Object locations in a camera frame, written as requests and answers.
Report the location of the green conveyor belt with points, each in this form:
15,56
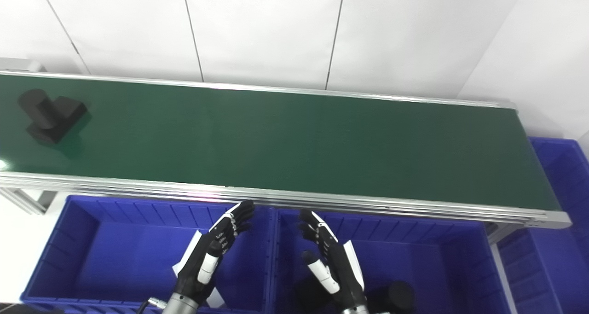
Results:
285,143
368,207

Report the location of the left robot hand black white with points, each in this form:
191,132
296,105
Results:
202,268

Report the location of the empty blue bin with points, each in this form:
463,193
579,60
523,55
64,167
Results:
552,240

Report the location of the blue bin with white part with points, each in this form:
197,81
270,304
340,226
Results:
119,254

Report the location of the grey conveyor end housing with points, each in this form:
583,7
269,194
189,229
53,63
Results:
23,65

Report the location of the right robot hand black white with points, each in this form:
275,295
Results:
340,268

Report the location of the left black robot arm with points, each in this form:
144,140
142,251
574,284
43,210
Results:
180,305

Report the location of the black cylinder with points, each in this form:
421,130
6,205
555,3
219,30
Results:
48,116
313,298
393,298

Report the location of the blue bin with black parts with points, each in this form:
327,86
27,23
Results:
428,263

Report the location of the aluminium conveyor leg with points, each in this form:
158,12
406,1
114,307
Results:
27,201

